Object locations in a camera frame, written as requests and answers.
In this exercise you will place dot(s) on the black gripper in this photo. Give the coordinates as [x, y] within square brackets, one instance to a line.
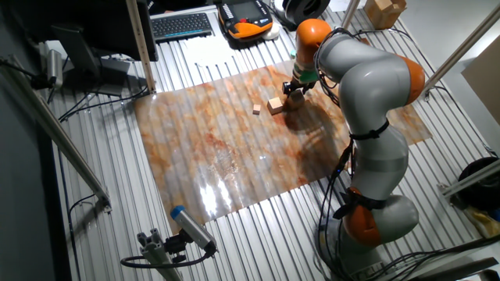
[301, 83]

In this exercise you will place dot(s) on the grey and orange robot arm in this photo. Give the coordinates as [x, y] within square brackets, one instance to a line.
[371, 89]

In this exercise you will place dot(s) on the medium wooden cube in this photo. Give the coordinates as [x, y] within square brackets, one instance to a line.
[275, 105]

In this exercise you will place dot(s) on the small wooden cube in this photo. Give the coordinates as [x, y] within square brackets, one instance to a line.
[256, 109]

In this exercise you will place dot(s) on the white computer mouse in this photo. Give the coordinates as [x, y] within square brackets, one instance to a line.
[272, 33]

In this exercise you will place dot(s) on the black spool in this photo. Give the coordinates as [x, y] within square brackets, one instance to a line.
[306, 9]

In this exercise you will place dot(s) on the orange and black teach pendant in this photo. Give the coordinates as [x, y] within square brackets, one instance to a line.
[244, 19]

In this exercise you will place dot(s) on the white paper towel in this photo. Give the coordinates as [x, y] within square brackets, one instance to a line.
[211, 50]

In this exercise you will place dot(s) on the orange marble pattern mat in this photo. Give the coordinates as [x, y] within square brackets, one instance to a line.
[218, 148]

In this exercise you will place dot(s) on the small cardboard box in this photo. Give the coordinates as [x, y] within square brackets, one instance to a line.
[384, 11]

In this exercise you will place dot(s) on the black keyboard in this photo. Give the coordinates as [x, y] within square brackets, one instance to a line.
[181, 26]

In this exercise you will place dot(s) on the large cardboard panel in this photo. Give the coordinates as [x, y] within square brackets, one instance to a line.
[484, 86]

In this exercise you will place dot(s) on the short aluminium profile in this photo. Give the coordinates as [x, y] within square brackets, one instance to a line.
[468, 180]

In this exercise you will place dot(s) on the black round bin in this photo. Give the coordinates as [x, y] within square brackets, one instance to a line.
[482, 183]

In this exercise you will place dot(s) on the black computer monitor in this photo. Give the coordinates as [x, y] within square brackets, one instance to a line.
[93, 23]

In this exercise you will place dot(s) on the yellow bag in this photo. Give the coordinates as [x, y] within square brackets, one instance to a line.
[484, 222]

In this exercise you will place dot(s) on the long diagonal aluminium beam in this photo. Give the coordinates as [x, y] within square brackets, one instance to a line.
[54, 129]

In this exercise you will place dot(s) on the aluminium post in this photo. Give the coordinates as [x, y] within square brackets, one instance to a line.
[350, 13]

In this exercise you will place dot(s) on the slotted upright frame bar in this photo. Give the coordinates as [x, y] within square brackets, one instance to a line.
[141, 47]

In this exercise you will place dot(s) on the diagonal aluminium frame bar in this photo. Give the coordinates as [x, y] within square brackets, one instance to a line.
[461, 48]

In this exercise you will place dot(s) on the silver camera with blue cap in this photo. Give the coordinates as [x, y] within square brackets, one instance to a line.
[192, 227]

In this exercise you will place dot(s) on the aluminium camera mount profile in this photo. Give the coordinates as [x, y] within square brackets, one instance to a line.
[156, 253]

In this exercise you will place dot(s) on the silver cylinder camera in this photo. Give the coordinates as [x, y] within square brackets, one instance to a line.
[54, 66]

